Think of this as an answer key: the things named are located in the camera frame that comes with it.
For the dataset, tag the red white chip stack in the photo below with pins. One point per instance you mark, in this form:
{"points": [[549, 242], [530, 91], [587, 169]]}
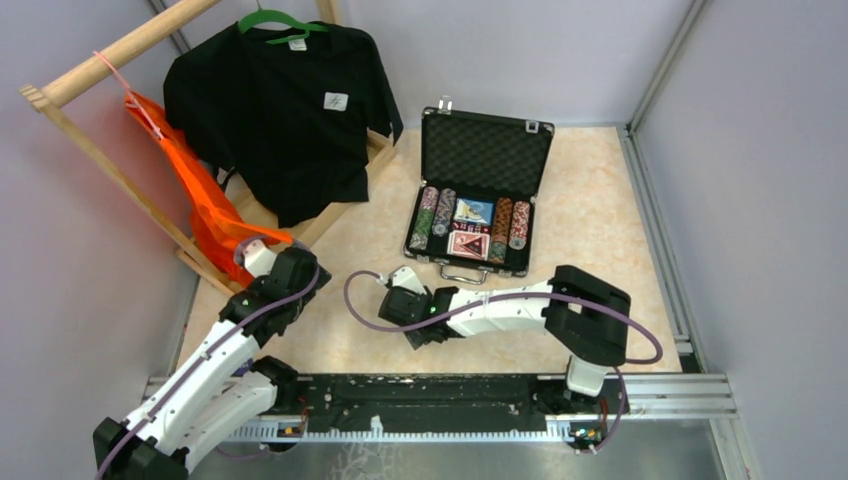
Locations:
{"points": [[519, 225]]}

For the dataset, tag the red playing card deck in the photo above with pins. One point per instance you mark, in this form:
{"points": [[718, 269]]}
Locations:
{"points": [[455, 237]]}

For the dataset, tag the orange black chip stack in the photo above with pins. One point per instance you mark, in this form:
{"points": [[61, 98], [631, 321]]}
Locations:
{"points": [[500, 230]]}

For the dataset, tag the green clothes hanger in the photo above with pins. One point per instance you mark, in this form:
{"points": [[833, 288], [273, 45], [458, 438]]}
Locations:
{"points": [[262, 15]]}

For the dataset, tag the green grey chip stack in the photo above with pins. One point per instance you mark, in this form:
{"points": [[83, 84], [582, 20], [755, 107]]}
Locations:
{"points": [[424, 218]]}

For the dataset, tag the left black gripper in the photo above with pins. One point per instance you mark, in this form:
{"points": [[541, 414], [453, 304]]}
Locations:
{"points": [[291, 263]]}

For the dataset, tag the red black triangle marker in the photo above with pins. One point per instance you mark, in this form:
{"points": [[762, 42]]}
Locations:
{"points": [[476, 247]]}

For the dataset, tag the purple blue chip stack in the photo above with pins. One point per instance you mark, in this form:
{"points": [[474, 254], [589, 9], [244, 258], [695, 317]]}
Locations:
{"points": [[443, 212]]}

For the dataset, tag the black aluminium poker case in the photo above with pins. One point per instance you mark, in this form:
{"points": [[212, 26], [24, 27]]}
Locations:
{"points": [[482, 157]]}

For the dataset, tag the black t-shirt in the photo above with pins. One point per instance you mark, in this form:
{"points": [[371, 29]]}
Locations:
{"points": [[289, 111]]}

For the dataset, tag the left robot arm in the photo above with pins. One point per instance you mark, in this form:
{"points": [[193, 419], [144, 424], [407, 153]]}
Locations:
{"points": [[222, 385]]}

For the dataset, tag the wooden clothes rack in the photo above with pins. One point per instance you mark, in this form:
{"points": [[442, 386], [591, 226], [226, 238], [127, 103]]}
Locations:
{"points": [[141, 214]]}

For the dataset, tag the blue playing card box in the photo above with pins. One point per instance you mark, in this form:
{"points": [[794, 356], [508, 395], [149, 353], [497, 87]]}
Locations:
{"points": [[459, 206]]}

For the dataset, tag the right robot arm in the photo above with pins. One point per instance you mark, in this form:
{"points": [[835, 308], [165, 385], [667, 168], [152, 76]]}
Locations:
{"points": [[582, 312]]}

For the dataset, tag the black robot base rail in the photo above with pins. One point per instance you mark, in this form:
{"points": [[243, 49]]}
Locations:
{"points": [[463, 403]]}

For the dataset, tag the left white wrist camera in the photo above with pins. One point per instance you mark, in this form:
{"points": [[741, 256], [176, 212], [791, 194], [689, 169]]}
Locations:
{"points": [[257, 258]]}

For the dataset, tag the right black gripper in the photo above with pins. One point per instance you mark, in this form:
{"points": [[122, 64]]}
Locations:
{"points": [[399, 307]]}

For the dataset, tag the clear round button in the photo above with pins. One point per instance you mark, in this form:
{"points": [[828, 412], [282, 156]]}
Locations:
{"points": [[476, 212]]}

